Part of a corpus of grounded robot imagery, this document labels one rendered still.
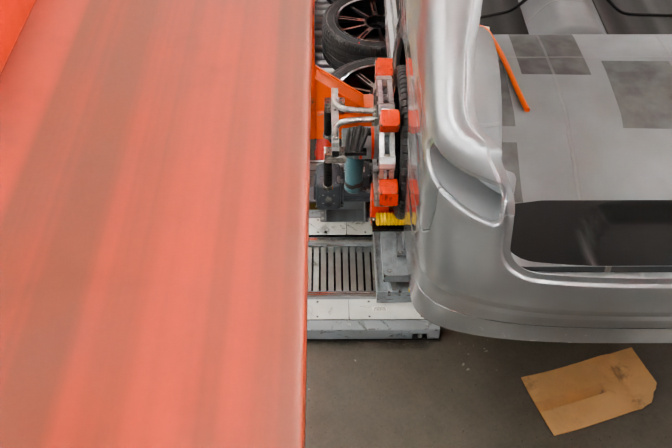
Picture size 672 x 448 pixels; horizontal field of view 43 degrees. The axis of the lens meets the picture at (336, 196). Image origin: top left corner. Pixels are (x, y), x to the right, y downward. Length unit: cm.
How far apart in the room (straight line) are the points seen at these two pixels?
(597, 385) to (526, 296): 131
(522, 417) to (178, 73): 360
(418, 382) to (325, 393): 41
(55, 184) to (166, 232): 5
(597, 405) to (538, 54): 156
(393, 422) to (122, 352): 356
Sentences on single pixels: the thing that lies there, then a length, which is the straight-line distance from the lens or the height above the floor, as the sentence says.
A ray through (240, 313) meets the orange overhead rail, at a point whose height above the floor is 300.
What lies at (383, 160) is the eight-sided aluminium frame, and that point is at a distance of 343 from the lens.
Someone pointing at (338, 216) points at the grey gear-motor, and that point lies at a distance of 446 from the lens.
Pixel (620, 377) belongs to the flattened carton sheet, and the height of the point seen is 1.
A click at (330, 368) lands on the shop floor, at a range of 394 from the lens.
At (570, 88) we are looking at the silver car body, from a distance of 382.
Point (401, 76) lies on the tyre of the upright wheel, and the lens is 354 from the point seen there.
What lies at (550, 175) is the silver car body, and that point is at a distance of 352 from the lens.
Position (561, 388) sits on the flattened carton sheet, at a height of 1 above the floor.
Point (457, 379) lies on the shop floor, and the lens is 395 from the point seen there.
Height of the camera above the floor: 319
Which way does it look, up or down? 43 degrees down
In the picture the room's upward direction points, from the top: straight up
